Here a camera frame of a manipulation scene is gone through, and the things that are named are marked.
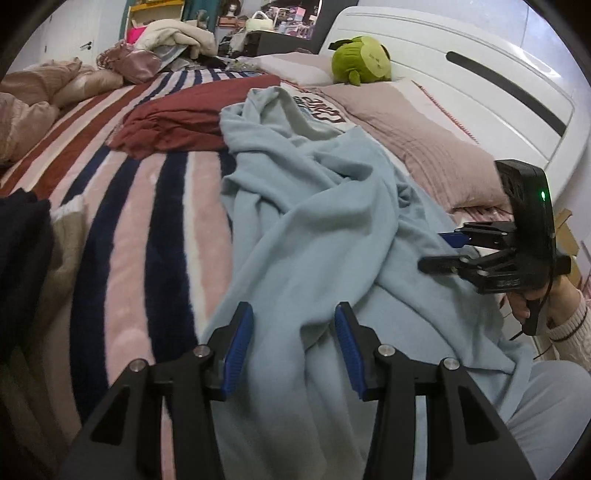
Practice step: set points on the cream clothes pile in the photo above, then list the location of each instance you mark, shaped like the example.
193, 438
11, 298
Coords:
180, 37

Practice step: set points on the person's leg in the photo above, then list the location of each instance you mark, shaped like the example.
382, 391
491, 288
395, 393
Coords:
554, 415

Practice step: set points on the light blue garment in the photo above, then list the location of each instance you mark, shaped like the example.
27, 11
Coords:
323, 221

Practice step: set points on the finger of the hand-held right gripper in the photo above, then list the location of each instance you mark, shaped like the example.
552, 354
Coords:
461, 265
485, 235

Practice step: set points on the person's right forearm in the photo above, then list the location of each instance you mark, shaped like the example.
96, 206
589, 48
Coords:
575, 327

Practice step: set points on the white door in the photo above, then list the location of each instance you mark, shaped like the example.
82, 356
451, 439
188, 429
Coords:
69, 27

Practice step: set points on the yellow cabinet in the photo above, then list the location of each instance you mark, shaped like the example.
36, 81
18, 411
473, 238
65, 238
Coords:
157, 9

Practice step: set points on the beige quilt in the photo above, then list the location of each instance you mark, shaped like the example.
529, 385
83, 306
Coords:
32, 97

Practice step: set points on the striped fleece blanket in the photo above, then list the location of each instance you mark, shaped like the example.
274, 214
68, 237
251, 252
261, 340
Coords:
129, 207

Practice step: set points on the hot pink bag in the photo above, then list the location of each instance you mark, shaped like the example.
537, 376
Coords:
136, 34

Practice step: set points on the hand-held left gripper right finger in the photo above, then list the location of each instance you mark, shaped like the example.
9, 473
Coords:
348, 350

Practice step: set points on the white bed headboard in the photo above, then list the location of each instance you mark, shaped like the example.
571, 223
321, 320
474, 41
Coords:
485, 55

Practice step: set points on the dark navy garment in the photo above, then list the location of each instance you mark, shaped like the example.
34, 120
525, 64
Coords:
23, 249

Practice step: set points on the white handbag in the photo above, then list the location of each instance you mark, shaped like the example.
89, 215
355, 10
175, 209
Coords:
258, 23

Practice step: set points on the pink satin bag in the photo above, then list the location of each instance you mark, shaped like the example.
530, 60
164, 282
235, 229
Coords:
136, 62

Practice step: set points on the dark cluttered bookshelf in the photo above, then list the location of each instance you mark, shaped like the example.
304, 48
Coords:
325, 23

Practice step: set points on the person's right hand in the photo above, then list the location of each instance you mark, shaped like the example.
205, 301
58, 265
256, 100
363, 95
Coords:
561, 300

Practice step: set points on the green plush toy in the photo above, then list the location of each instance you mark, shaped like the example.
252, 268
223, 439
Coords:
364, 60

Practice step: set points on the dusty pink pillow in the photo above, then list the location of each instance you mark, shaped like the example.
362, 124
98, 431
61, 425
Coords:
429, 143

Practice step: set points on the pale white pillow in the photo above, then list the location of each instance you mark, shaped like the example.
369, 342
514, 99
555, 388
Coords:
295, 67

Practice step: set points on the dark red garment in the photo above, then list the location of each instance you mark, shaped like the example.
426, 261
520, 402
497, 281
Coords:
184, 120

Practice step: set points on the dark desk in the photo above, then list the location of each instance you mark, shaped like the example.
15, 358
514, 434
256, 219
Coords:
277, 41

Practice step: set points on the white lettered bed sheet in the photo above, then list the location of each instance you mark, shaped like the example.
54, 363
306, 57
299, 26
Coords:
323, 108

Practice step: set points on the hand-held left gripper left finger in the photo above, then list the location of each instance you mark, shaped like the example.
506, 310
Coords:
238, 350

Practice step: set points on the cardboard box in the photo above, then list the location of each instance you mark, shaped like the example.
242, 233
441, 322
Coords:
570, 240

